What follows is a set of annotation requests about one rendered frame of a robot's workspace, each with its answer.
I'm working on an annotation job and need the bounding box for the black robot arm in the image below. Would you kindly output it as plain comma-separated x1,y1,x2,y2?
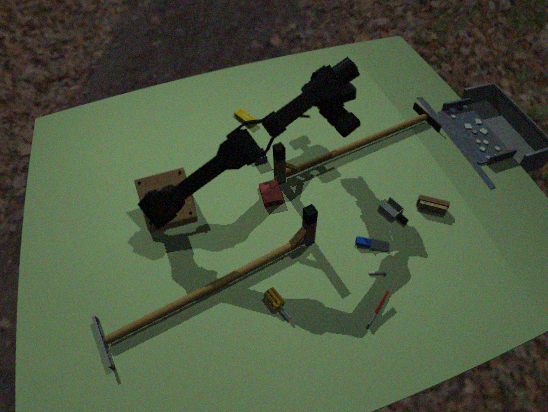
138,57,360,230

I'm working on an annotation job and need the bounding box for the blue-handled knife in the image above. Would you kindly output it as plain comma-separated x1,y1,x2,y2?
355,236,389,252

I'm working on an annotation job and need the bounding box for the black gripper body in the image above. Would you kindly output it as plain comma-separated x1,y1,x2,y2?
317,98,360,137

